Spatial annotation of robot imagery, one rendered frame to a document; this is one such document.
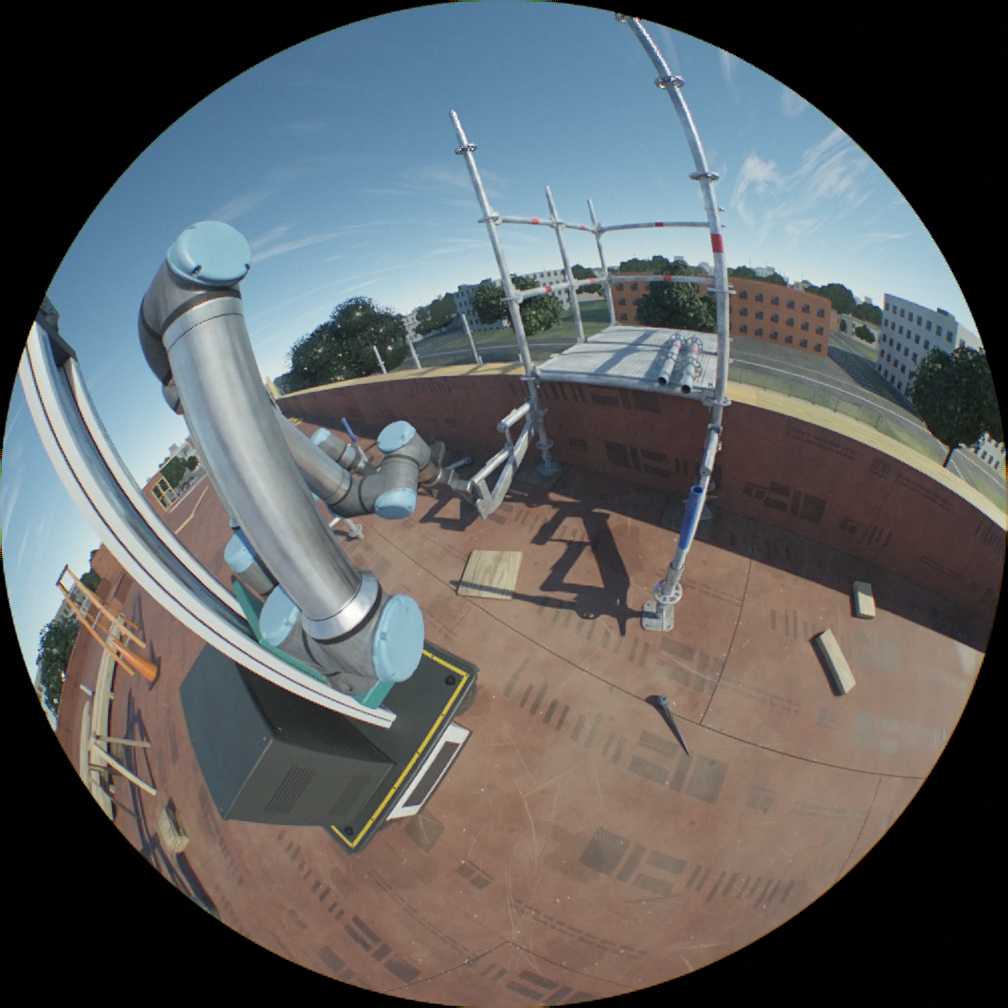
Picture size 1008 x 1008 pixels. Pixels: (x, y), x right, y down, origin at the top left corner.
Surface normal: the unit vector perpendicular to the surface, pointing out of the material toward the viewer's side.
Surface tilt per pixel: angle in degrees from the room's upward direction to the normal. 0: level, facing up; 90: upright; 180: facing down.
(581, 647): 0
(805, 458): 90
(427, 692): 0
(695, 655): 0
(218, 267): 82
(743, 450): 90
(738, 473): 90
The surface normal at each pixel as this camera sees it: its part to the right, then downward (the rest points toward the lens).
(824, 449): -0.61, 0.63
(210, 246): 0.93, -0.25
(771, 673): -0.24, -0.73
